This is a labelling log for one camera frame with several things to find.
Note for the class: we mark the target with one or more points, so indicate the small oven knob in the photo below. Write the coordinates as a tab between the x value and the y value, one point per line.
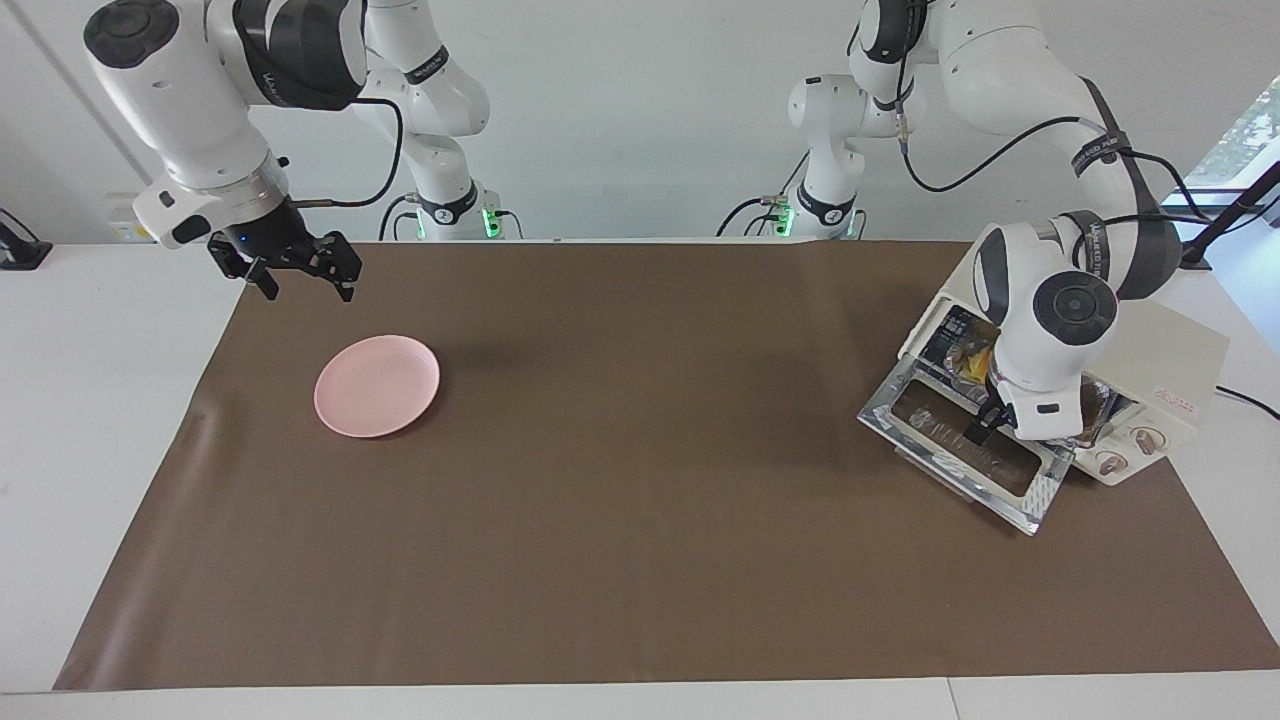
1110	463

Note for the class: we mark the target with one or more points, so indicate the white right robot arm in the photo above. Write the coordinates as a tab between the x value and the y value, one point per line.
190	110

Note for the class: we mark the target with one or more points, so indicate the window with greenery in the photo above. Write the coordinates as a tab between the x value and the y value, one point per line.
1250	140

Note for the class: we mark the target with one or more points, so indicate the brown table mat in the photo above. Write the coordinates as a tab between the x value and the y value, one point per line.
640	500

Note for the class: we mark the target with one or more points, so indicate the large oven knob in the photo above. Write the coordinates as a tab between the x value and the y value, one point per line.
1148	437

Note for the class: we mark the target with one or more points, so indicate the golden ridged bread roll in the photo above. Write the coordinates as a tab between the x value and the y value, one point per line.
975	365

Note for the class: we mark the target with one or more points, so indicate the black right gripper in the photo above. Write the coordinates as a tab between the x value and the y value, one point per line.
275	240

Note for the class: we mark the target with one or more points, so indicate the cream toaster oven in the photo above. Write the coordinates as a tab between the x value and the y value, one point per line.
1170	350

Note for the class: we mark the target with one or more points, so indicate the white wall socket strip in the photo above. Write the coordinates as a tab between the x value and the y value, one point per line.
125	225

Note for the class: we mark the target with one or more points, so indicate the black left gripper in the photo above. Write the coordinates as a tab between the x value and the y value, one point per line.
998	398

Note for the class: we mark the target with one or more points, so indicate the pink round plate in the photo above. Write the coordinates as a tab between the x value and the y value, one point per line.
377	387

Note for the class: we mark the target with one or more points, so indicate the glass oven door, metal frame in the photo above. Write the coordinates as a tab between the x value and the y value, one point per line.
1040	500

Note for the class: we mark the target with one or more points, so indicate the black slanted stand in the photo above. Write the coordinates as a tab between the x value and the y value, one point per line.
1225	218

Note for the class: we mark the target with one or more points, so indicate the aluminium foil tray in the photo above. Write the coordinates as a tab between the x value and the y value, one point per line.
1105	410

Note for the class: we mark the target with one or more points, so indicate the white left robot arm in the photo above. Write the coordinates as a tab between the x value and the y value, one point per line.
1060	300

